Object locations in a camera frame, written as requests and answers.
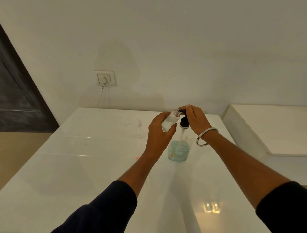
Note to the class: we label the person's right forearm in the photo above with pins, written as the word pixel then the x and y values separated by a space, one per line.
pixel 242 172

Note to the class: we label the dark wooden door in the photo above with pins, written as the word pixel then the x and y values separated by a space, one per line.
pixel 16 96

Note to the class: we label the person's left forearm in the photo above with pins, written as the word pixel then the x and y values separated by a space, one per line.
pixel 134 177

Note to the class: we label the pump bottle with blue liquid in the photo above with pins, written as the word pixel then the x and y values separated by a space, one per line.
pixel 179 151

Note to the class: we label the person's left hand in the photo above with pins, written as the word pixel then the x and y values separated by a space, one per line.
pixel 156 139

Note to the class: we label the small clear plastic bottle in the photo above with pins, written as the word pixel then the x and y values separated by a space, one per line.
pixel 170 121

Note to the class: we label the person's right hand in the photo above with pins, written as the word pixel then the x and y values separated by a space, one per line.
pixel 197 120

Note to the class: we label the white side table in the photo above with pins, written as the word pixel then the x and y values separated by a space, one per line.
pixel 275 129

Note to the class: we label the white plug adapter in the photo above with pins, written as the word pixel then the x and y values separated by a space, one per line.
pixel 103 79

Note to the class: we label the person's left thumb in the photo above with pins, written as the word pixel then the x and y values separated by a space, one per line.
pixel 172 133

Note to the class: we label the person's right thumb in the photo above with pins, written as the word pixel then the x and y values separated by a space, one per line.
pixel 190 114

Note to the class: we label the white wall socket plate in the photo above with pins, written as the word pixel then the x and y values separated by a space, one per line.
pixel 112 78

